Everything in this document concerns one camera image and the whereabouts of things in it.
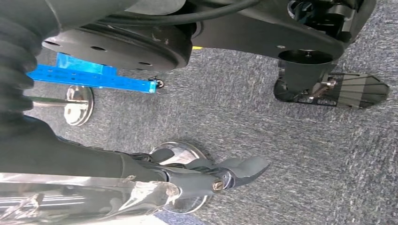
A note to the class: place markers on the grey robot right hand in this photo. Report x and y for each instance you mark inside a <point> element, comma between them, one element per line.
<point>77,161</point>

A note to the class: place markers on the blue metal shelf rack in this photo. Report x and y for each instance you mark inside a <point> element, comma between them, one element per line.
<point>93,79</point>

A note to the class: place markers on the ribbed grey right arm sleeve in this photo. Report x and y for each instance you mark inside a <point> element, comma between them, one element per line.
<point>15,62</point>

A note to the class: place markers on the dark robot leg assembly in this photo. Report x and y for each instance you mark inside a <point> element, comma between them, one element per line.
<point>248,31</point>

